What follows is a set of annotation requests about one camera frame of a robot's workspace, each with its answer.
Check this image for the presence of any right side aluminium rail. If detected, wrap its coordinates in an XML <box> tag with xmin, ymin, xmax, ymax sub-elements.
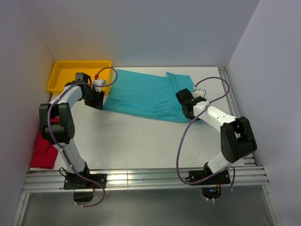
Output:
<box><xmin>217</xmin><ymin>66</ymin><xmax>257</xmax><ymax>167</ymax></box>

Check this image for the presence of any yellow plastic tray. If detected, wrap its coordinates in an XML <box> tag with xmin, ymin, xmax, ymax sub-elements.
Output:
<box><xmin>46</xmin><ymin>60</ymin><xmax>115</xmax><ymax>94</ymax></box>

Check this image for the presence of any red t shirt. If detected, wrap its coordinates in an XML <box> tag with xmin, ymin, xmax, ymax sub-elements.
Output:
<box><xmin>30</xmin><ymin>131</ymin><xmax>58</xmax><ymax>170</ymax></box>

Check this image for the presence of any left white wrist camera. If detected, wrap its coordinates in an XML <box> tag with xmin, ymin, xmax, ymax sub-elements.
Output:
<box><xmin>92</xmin><ymin>74</ymin><xmax>106</xmax><ymax>92</ymax></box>

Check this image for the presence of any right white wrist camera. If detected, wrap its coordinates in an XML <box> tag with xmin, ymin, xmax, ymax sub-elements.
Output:
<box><xmin>192</xmin><ymin>86</ymin><xmax>206</xmax><ymax>101</ymax></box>

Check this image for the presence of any front aluminium rail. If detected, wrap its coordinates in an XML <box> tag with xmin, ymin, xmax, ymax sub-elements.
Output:
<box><xmin>12</xmin><ymin>165</ymin><xmax>269</xmax><ymax>226</ymax></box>

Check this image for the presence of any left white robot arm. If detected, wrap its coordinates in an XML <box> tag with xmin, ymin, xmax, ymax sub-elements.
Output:
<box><xmin>39</xmin><ymin>73</ymin><xmax>106</xmax><ymax>188</ymax></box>

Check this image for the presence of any teal t shirt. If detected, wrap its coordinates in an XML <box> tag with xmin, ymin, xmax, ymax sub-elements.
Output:
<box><xmin>103</xmin><ymin>69</ymin><xmax>194</xmax><ymax>123</ymax></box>

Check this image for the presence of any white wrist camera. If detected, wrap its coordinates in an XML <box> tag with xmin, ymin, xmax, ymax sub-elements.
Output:
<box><xmin>192</xmin><ymin>86</ymin><xmax>206</xmax><ymax>101</ymax></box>
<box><xmin>92</xmin><ymin>74</ymin><xmax>106</xmax><ymax>92</ymax></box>

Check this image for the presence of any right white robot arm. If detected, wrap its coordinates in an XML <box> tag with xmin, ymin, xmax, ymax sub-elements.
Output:
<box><xmin>176</xmin><ymin>89</ymin><xmax>257</xmax><ymax>184</ymax></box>

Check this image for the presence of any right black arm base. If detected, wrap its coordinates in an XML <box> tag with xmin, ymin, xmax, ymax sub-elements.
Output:
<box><xmin>185</xmin><ymin>169</ymin><xmax>234</xmax><ymax>201</ymax></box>

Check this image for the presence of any aluminium rail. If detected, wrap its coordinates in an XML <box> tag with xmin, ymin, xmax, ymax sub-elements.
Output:
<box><xmin>12</xmin><ymin>165</ymin><xmax>269</xmax><ymax>226</ymax></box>
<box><xmin>217</xmin><ymin>66</ymin><xmax>257</xmax><ymax>167</ymax></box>

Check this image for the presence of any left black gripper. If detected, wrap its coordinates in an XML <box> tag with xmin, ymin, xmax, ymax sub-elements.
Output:
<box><xmin>81</xmin><ymin>87</ymin><xmax>105</xmax><ymax>110</ymax></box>

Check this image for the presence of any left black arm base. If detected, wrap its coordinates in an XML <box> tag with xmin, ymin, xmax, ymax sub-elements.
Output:
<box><xmin>59</xmin><ymin>165</ymin><xmax>107</xmax><ymax>202</ymax></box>

